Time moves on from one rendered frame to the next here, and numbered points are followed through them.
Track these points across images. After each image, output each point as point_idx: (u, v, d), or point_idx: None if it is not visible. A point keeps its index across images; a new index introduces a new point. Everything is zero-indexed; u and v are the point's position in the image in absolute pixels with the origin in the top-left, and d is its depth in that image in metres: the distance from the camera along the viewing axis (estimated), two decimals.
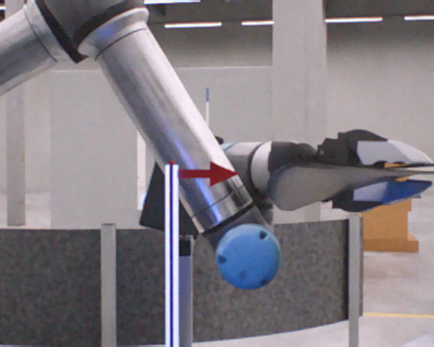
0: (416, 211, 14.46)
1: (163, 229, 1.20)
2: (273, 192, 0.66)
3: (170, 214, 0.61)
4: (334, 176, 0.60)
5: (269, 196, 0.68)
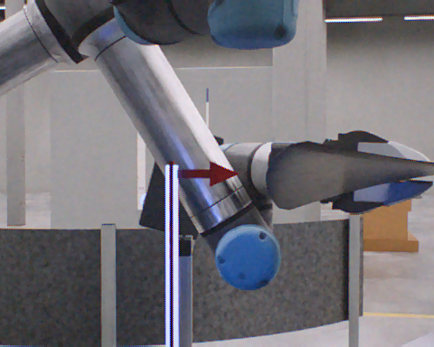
0: (416, 211, 14.46)
1: (163, 229, 1.20)
2: (272, 183, 0.66)
3: (170, 214, 0.61)
4: (334, 165, 0.60)
5: (268, 189, 0.68)
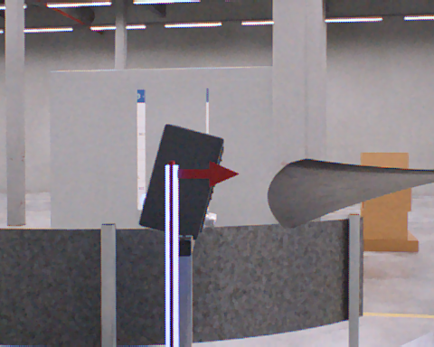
0: (416, 211, 14.46)
1: (163, 229, 1.20)
2: None
3: (170, 214, 0.61)
4: None
5: None
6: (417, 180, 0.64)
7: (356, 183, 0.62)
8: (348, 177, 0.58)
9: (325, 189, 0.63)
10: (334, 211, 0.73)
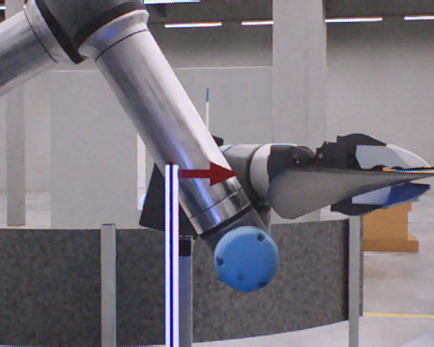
0: (416, 211, 14.46)
1: (163, 229, 1.20)
2: None
3: (170, 214, 0.61)
4: None
5: None
6: (417, 177, 0.64)
7: (356, 182, 0.62)
8: (348, 178, 0.58)
9: (325, 186, 0.63)
10: (334, 203, 0.74)
